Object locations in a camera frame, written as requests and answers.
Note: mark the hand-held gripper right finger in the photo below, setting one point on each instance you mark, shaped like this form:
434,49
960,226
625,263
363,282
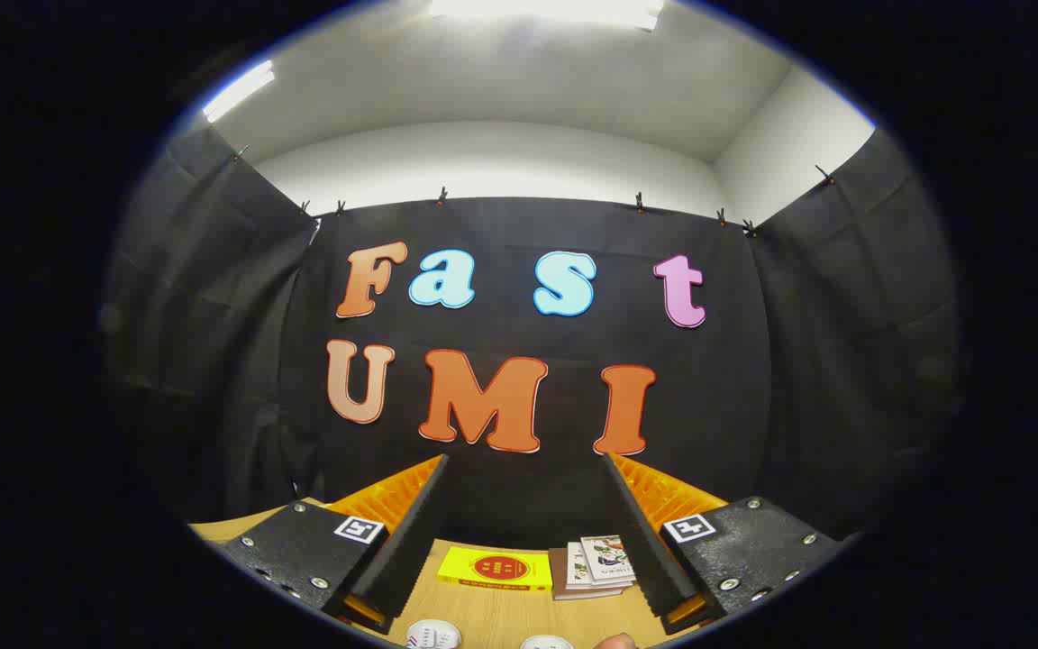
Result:
654,563

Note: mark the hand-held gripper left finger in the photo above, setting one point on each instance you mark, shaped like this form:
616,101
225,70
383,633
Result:
411,550

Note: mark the white canvas shoe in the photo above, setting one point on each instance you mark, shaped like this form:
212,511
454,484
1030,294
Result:
433,635
546,644

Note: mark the white book with illustrated cover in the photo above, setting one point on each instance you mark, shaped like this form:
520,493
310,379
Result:
607,554

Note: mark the white book with green print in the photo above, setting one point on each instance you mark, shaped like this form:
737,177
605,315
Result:
576,563

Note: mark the yellow book with red circle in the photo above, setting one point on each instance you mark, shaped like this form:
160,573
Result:
496,568

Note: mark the row of black cloth clips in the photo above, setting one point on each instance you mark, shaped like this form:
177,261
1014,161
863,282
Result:
441,196

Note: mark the ceiling light panel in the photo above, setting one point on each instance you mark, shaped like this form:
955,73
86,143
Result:
546,9
238,90

